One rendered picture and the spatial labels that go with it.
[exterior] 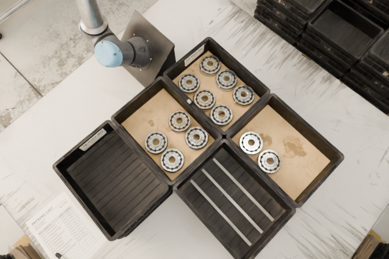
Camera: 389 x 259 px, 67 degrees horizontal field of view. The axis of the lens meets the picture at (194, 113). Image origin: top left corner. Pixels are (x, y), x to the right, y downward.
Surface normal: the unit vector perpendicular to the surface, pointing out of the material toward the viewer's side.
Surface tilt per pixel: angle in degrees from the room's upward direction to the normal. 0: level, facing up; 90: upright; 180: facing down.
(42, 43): 0
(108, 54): 44
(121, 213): 0
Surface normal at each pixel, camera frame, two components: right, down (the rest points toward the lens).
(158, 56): -0.49, 0.22
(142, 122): -0.01, -0.33
